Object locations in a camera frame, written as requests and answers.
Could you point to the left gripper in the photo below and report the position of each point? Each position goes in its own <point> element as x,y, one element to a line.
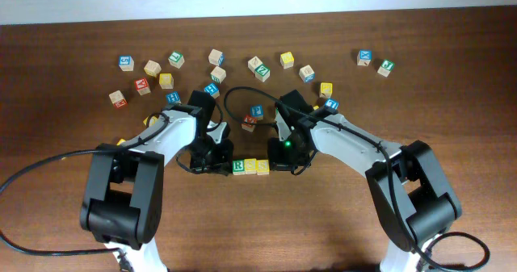
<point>219,166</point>

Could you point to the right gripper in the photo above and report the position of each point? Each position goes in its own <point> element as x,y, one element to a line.
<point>277,160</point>

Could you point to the green R block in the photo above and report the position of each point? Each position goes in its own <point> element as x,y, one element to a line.
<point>238,167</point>

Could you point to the yellow S block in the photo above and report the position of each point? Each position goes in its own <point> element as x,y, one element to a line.
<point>250,165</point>

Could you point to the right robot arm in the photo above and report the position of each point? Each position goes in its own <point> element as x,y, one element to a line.
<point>413,198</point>

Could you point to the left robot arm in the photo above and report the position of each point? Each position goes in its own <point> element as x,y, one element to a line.
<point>122,204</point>

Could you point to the red V block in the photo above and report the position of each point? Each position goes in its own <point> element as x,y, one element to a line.
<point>249,123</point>

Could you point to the blue P block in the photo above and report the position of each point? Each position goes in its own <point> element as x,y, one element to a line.
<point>257,112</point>

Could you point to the blue T block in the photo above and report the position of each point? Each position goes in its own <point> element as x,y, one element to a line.
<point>331,104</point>

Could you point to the blue H block centre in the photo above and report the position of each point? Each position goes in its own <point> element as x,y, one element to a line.
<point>212,89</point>

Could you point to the blue h block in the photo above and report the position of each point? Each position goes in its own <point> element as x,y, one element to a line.
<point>173,98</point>
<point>212,89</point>

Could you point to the blue H block left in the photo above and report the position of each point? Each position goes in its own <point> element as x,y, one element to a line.
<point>173,98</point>

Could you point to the wood block green side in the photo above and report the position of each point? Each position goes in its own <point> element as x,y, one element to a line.
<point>218,74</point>

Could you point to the wood block blue bottom side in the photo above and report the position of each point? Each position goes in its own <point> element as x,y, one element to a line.
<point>307,73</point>

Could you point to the green Z block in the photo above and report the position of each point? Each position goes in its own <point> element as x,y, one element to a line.
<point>262,72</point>

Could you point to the yellow block top row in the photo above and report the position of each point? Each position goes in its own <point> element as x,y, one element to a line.
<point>287,60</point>

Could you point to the wood block blue D side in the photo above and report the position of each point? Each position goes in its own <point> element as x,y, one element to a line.
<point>216,57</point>

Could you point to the plain wood block by Z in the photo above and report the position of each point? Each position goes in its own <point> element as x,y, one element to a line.
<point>253,63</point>

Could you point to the red A block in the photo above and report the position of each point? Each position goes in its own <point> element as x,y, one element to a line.
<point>142,86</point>

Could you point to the green L block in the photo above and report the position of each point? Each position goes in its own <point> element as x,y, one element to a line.
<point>176,59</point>

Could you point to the plain wood block yellow-side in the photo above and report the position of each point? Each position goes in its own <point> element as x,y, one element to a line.
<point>152,68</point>

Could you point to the wood block red side left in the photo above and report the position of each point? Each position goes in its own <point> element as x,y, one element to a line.
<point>117,99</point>

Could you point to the blue X block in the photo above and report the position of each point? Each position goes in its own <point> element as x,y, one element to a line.
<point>364,57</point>

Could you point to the blue top block far-left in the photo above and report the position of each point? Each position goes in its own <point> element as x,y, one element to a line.
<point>126,63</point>

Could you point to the green J block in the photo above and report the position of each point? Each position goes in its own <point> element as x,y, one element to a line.
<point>386,67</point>

